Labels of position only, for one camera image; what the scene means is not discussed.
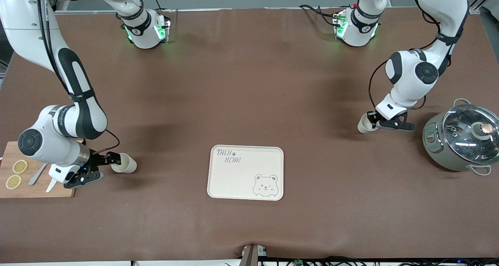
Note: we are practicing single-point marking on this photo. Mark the black truss right camera bracket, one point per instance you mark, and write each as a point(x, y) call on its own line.
point(84, 180)

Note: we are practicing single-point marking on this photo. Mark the bamboo cutting board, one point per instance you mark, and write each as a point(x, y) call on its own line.
point(23, 192)

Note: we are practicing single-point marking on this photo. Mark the white plastic knife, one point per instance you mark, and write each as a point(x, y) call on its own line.
point(51, 185)

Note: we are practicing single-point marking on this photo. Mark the cream bear print tray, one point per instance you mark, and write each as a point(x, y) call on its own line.
point(237, 178)

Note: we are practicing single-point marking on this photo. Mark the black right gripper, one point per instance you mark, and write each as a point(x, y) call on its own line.
point(94, 159)

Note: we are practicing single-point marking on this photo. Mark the black truss camera bracket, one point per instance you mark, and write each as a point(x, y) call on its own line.
point(84, 180)
point(399, 125)

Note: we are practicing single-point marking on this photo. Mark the glass pot lid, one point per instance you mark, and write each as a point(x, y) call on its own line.
point(462, 141)

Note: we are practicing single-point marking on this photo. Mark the yellow lemon slice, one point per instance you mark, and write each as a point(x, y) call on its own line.
point(20, 166)
point(13, 182)

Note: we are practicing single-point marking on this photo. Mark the black truss left camera bracket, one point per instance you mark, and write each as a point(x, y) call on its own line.
point(399, 125)

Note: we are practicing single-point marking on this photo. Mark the grey electric cooking pot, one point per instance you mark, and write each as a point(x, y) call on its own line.
point(434, 149)

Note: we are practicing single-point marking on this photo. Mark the grey plastic knife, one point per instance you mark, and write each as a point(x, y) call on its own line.
point(37, 176)

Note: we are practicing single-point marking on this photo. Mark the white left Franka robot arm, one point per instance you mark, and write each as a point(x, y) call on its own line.
point(409, 75)

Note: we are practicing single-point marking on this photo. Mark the white IKEA cup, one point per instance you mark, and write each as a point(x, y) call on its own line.
point(363, 126)
point(126, 164)

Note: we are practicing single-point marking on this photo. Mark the aluminium frame profile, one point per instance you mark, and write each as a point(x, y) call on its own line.
point(485, 0)

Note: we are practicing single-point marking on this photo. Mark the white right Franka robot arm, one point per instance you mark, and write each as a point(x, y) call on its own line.
point(80, 114)

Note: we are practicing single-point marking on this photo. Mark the metal table edge clamp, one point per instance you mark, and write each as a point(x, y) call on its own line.
point(252, 254)

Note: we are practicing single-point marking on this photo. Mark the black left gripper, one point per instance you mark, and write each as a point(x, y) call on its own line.
point(373, 117)

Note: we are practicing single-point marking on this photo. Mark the brown table cover sheet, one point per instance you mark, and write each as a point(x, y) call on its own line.
point(249, 82)

